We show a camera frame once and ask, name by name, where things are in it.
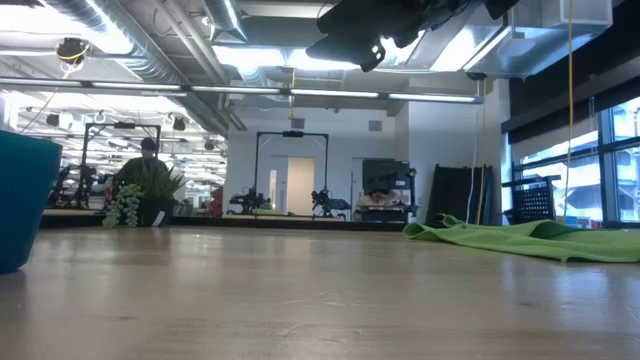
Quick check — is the white door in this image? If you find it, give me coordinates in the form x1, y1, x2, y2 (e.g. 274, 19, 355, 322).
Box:
285, 156, 317, 217

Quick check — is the person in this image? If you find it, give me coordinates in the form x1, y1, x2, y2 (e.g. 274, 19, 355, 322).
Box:
112, 137, 170, 187
355, 187, 407, 209

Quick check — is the potted artificial green plant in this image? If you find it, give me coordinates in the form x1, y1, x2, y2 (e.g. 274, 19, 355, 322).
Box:
101, 162, 188, 230

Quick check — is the green microfiber towel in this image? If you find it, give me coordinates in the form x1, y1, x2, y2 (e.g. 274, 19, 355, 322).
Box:
402, 213, 640, 264

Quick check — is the silver rectangular air duct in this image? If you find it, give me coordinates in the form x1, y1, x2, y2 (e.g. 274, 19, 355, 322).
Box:
429, 0, 614, 80

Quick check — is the ceiling cable reel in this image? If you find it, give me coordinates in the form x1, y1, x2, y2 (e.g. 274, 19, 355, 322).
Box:
54, 36, 92, 65

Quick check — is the silver spiral air duct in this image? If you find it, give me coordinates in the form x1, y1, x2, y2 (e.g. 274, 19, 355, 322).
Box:
42, 0, 231, 136

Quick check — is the teal plastic bin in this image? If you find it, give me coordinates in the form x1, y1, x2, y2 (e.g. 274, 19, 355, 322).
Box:
0, 129, 64, 275

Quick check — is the black leaning panel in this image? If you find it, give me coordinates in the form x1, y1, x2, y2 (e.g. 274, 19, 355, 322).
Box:
430, 163, 495, 222

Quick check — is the black metal table frame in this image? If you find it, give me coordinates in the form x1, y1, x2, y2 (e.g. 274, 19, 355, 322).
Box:
39, 213, 407, 233

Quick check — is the black monitor on stand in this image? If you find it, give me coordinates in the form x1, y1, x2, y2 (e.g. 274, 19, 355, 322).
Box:
361, 158, 419, 222

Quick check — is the long ceiling light bar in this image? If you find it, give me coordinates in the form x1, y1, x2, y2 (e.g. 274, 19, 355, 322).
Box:
0, 76, 485, 105

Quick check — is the black perforated cart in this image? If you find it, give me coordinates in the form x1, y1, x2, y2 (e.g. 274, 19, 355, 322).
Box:
501, 174, 562, 225

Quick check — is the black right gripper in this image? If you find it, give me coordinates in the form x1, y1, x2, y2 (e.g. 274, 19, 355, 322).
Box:
305, 0, 474, 73

